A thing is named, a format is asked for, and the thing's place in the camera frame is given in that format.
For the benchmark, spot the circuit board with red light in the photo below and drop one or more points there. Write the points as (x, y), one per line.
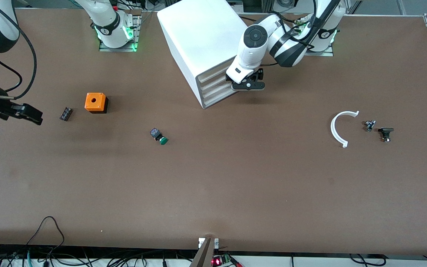
(221, 260)

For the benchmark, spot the small black contact block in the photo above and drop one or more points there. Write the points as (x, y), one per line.
(66, 114)

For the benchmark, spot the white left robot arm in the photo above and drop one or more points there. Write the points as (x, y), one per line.
(291, 44)

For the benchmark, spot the camera mount post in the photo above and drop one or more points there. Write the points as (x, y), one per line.
(204, 256)

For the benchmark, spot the orange button enclosure box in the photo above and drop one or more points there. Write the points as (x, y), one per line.
(95, 102)

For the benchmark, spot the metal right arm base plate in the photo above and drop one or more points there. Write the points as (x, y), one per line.
(117, 49)

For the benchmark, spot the small black flat component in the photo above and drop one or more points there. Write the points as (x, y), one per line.
(386, 131)

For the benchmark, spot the small grey metal part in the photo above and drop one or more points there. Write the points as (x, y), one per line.
(369, 126)

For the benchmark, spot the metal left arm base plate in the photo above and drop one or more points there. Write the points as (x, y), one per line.
(324, 54)

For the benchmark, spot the white curved plastic arc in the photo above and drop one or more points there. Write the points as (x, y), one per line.
(333, 129)

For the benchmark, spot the green push button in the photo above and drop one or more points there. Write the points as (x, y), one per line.
(159, 137)

